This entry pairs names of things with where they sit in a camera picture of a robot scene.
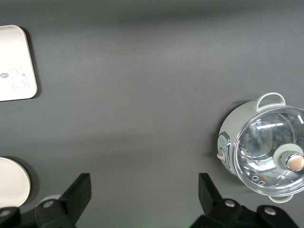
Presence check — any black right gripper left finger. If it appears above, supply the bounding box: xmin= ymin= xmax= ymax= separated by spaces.
xmin=0 ymin=172 xmax=92 ymax=228

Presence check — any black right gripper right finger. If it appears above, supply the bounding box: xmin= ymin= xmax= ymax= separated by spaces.
xmin=198 ymin=172 xmax=300 ymax=228

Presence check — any cream round plate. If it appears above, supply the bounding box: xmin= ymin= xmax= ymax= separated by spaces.
xmin=0 ymin=156 xmax=32 ymax=208

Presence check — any cream tray with rabbit print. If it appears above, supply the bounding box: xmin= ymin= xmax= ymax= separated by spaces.
xmin=0 ymin=25 xmax=38 ymax=102

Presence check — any glass pot lid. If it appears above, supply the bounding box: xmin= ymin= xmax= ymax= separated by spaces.
xmin=234 ymin=106 xmax=304 ymax=197

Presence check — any pale green electric pot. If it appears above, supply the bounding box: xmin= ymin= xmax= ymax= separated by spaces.
xmin=216 ymin=92 xmax=304 ymax=204

